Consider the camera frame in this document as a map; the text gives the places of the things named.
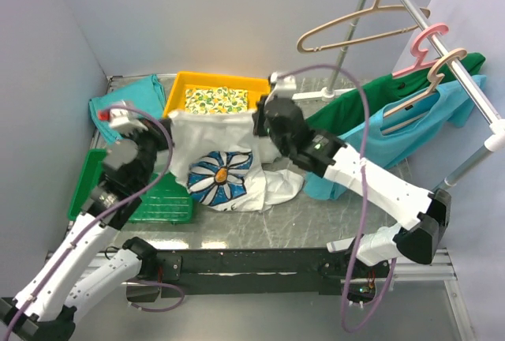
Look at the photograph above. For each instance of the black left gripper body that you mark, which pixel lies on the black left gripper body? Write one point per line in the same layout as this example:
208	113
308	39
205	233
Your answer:
150	143

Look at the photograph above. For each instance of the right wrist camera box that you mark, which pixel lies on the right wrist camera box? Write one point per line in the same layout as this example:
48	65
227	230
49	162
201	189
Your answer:
281	87

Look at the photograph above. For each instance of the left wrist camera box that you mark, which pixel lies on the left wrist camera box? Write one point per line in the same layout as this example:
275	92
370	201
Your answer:
121	118

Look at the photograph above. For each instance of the teal folded t-shirt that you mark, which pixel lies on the teal folded t-shirt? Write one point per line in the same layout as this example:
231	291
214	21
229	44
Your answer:
146	94

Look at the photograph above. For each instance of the pink hanger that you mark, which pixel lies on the pink hanger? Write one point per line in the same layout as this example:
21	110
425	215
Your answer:
439	29

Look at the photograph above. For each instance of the beige empty hanger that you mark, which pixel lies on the beige empty hanger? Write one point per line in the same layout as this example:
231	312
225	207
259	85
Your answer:
363	9

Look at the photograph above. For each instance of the light blue t-shirt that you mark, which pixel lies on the light blue t-shirt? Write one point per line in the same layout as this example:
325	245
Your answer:
392	139

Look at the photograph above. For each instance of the lemon print folded cloth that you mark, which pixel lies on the lemon print folded cloth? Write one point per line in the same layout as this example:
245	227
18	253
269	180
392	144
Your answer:
221	100

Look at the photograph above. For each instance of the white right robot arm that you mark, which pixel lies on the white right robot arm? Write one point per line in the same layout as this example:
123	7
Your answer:
421	216

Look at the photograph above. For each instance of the green plastic tray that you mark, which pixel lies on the green plastic tray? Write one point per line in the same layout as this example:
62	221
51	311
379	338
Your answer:
166	202

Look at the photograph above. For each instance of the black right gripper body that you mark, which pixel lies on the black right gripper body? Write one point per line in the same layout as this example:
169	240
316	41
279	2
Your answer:
285	148

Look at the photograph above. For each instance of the white daisy print t-shirt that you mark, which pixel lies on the white daisy print t-shirt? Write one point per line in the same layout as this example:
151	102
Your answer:
219	160

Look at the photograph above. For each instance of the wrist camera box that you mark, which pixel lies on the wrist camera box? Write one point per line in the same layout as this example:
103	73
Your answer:
281	87
121	118

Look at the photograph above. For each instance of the yellow plastic tray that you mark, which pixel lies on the yellow plastic tray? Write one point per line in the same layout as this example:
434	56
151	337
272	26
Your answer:
256	87

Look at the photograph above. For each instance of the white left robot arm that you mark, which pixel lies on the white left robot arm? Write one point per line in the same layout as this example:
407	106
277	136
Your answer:
49	307

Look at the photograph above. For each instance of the green t-shirt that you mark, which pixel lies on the green t-shirt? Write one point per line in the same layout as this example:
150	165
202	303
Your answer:
345	115

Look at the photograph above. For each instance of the metal clothes rack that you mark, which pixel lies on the metal clothes rack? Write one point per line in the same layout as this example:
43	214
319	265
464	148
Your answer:
492	144

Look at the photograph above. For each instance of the beige hanger with shirt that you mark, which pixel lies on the beige hanger with shirt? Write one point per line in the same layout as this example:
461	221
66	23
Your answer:
434	76

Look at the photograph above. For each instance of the black base beam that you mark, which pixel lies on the black base beam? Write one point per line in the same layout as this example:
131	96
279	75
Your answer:
249	271

